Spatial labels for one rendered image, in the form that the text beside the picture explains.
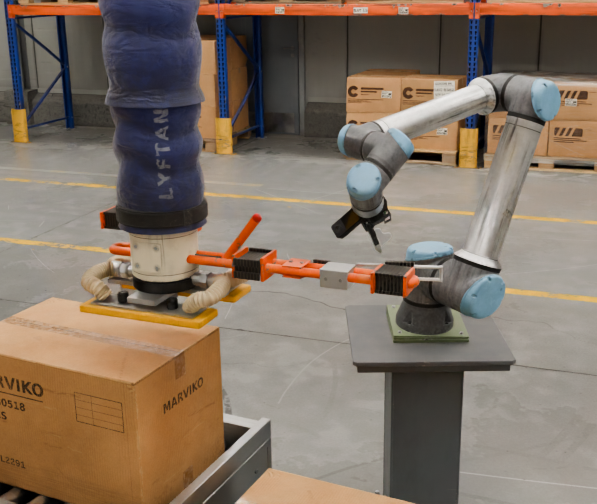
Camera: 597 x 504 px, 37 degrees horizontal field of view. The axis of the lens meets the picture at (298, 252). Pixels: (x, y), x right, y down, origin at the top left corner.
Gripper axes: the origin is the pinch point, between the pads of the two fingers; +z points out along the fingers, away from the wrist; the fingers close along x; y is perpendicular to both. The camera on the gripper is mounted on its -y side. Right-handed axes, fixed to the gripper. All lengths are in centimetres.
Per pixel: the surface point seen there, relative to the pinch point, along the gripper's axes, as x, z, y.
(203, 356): -14, -16, -58
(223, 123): 421, 600, 10
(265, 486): -50, 0, -60
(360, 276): -29, -55, -14
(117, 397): -20, -39, -79
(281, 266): -16, -51, -28
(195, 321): -17, -50, -52
